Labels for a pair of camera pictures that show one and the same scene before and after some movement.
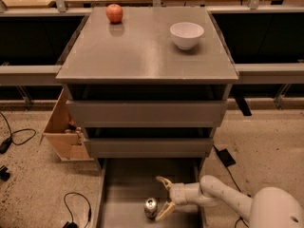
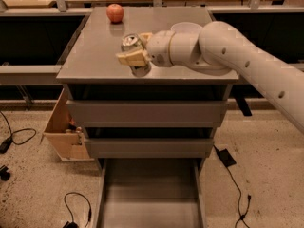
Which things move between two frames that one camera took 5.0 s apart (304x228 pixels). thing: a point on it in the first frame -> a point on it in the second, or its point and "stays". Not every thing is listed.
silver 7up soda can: x=151 y=208 -> x=133 y=42
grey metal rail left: x=30 y=74 stays
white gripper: x=179 y=194 -> x=159 y=47
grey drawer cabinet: x=147 y=88 stays
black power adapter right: x=228 y=161 stays
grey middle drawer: x=150 y=147 stays
